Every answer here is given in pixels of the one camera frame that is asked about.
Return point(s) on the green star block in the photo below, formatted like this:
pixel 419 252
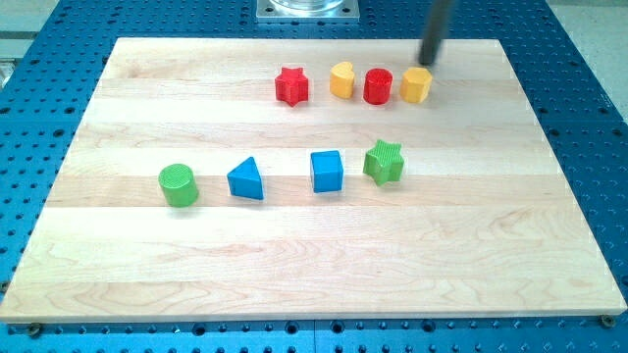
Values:
pixel 383 162

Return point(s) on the red star block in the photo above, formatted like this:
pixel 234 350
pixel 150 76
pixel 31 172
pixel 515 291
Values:
pixel 292 86

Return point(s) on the yellow heart block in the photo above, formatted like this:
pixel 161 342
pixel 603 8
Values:
pixel 342 79

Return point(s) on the blue cube block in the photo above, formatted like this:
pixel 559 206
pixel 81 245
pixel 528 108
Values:
pixel 326 171

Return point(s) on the blue triangle block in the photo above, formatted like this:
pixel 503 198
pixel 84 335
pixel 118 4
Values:
pixel 245 180

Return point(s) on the light wooden board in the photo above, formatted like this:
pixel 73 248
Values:
pixel 482 222

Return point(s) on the red cylinder block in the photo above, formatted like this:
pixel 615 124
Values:
pixel 377 86

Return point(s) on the green cylinder block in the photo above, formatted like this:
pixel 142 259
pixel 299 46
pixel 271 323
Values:
pixel 178 185

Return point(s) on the yellow hexagon block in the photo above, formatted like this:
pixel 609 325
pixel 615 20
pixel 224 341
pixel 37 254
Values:
pixel 415 85

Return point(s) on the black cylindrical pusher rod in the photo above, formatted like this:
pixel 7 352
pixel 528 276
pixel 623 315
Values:
pixel 434 32

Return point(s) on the left board clamp screw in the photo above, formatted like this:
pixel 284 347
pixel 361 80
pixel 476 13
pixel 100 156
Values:
pixel 33 330

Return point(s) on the board clamp screw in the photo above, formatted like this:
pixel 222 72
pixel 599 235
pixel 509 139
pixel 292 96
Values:
pixel 607 321
pixel 33 330

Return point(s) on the right board clamp screw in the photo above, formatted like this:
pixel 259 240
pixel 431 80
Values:
pixel 607 321

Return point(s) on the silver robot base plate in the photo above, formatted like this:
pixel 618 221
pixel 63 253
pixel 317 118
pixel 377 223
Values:
pixel 307 11

